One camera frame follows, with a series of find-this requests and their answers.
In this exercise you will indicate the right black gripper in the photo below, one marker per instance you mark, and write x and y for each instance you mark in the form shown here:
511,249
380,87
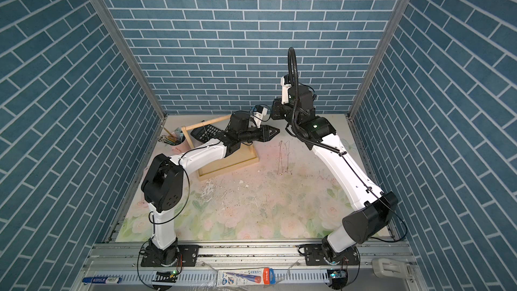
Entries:
279,107

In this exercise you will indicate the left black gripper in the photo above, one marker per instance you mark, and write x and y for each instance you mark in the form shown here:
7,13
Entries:
263,133

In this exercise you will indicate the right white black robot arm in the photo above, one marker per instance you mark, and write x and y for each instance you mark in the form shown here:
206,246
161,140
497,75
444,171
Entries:
373,208

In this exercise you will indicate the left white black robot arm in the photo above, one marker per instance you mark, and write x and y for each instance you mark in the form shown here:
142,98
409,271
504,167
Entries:
167,176

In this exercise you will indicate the wooden jewelry display stand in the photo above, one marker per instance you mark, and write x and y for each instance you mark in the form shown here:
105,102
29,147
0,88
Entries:
213,158

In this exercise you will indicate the black calculator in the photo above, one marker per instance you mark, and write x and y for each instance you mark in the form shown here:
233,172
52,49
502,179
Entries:
206,133

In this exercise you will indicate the pink pen holder cup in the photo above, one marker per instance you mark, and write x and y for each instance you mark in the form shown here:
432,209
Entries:
174,141

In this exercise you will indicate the toothpaste box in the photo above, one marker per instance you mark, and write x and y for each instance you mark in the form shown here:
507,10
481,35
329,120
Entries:
246,277

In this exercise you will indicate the blue marker pen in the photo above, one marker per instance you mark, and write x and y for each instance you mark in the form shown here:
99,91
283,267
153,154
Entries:
102,280

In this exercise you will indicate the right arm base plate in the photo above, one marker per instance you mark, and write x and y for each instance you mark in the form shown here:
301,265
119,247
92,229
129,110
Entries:
322,254

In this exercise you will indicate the aluminium front rail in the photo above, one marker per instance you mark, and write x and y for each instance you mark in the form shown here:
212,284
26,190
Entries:
123,260

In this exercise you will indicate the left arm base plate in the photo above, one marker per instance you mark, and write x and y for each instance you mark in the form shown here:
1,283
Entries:
174,256

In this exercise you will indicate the white plastic bracket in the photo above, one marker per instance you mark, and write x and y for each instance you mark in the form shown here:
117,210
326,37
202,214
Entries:
389,268

